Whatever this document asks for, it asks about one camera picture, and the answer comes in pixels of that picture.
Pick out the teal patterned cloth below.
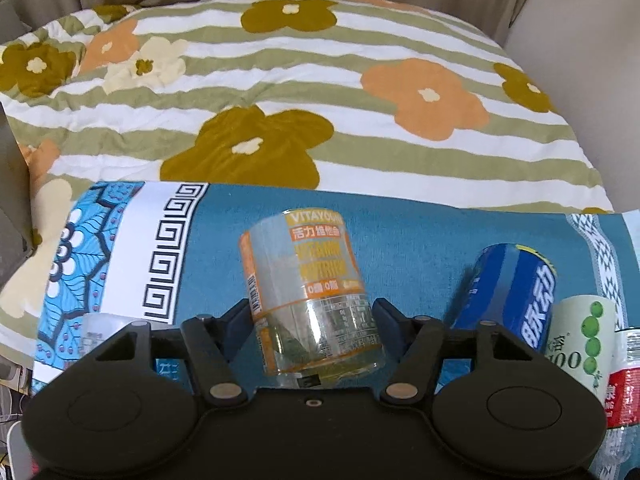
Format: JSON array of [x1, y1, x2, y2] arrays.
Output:
[[32, 182, 639, 390]]

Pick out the yellow label clear cup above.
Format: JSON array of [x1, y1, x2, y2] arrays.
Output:
[[240, 207, 385, 389]]

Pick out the pale green label cup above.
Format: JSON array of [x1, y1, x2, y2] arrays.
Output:
[[544, 295, 616, 404]]

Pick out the white blue label cup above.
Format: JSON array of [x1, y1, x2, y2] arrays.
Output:
[[78, 313, 132, 358]]

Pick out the floral striped quilt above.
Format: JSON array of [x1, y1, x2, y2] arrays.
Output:
[[1, 0, 612, 366]]

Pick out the red label clear cup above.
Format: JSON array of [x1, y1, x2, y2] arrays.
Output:
[[591, 328, 639, 479]]

